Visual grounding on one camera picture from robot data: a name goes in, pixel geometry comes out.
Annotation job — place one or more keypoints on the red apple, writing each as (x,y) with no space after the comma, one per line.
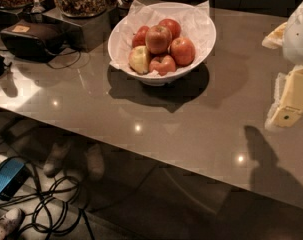
(162,64)
(139,37)
(182,50)
(173,26)
(158,39)

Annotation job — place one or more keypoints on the white bowl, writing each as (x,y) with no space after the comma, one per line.
(194,34)

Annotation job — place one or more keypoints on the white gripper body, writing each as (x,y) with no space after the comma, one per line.
(298,37)

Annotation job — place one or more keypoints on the blue foot pedal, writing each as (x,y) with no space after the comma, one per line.
(13,174)

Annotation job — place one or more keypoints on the black headset device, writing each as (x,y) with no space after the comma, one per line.
(38,42)

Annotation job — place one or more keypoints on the yellow green apple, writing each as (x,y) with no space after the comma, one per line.
(139,59)

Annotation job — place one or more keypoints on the metal serving scoop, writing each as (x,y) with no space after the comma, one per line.
(37,7)

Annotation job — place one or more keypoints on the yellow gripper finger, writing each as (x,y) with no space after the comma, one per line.
(287,108)
(274,39)

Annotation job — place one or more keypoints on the black riser box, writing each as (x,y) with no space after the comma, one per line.
(84,33)

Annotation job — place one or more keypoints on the white shoe lower left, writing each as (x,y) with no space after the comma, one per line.
(9,222)

